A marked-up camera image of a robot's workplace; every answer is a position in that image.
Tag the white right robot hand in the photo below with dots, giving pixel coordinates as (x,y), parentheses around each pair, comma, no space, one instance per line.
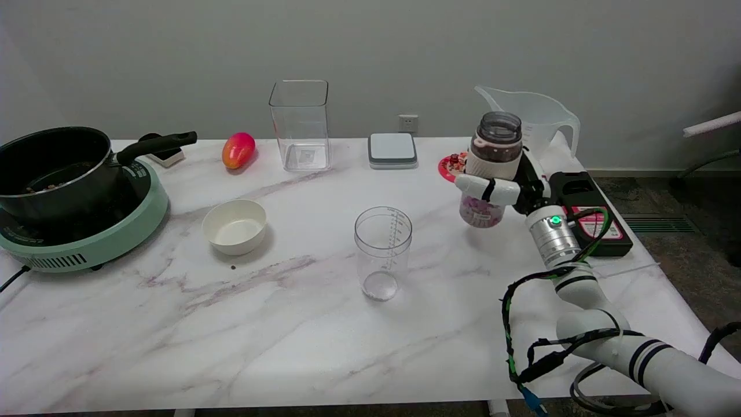
(485,189)

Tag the transparent bottle with beige sleeve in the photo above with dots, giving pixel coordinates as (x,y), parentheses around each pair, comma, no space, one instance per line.
(493,147)

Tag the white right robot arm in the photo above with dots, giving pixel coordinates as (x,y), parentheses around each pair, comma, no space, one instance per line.
(602,336)

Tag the round transparent measuring cup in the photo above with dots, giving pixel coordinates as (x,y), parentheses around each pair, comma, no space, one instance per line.
(382,255)

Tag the transparent plastic pitcher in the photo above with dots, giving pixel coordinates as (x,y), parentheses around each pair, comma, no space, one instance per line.
(541,119)

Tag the black box with red label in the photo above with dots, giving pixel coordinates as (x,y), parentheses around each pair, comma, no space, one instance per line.
(579,188)

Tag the grey white kitchen scale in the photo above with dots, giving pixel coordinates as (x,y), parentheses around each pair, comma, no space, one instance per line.
(392,149)

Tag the floor vent grille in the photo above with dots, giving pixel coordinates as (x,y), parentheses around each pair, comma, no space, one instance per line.
(660,224)

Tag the tall square transparent container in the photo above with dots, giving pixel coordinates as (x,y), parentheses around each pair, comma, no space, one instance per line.
(300,127)

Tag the white table leg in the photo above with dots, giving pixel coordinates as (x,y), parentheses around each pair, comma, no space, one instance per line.
(498,409)
(184,413)

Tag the grey curved metal leg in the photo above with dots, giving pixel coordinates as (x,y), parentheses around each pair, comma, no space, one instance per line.
(709,160)

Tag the white foam tube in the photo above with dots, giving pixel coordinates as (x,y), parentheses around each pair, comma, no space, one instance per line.
(712,124)

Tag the red yellow mango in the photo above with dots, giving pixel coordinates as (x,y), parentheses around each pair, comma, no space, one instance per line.
(238,150)

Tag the white ceramic bowl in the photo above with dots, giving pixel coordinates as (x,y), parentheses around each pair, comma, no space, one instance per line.
(234,227)

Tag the green induction cooker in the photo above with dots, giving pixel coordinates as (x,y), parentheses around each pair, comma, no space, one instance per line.
(124,226)

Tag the white wall socket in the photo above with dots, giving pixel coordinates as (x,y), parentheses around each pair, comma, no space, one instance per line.
(408,124)

